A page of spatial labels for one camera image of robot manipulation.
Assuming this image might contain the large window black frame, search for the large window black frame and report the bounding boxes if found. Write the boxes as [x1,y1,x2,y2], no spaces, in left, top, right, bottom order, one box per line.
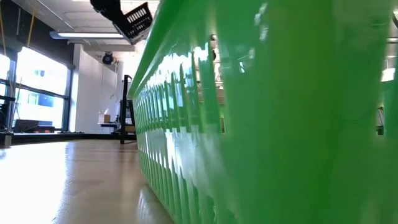
[0,46,75,132]

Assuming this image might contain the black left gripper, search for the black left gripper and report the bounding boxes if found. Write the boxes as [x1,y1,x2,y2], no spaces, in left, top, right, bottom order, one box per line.
[89,0,127,29]

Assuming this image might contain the yellow hanging cable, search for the yellow hanging cable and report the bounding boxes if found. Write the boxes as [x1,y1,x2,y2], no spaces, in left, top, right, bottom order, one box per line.
[0,2,7,57]
[25,0,37,48]

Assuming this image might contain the black slotted plastic basket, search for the black slotted plastic basket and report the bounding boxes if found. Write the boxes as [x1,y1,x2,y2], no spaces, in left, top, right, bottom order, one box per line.
[113,1,154,46]

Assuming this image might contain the green slotted plastic basket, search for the green slotted plastic basket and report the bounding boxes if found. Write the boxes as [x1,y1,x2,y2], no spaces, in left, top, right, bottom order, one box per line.
[126,0,398,224]

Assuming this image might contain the small blue table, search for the small blue table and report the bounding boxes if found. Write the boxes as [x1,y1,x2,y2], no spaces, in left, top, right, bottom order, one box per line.
[98,122,121,133]

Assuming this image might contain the long ceiling light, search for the long ceiling light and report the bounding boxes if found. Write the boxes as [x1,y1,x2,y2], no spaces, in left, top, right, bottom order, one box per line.
[49,30,126,40]

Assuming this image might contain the wooden shelf black frame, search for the wooden shelf black frame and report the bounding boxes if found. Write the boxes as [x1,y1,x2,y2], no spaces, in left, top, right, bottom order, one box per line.
[116,73,137,145]

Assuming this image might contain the grey ceiling duct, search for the grey ceiling duct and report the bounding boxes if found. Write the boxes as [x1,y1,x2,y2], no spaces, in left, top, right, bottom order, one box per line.
[67,39,137,53]

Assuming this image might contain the black equipment case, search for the black equipment case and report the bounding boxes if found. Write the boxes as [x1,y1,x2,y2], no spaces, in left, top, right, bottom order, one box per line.
[13,119,56,134]

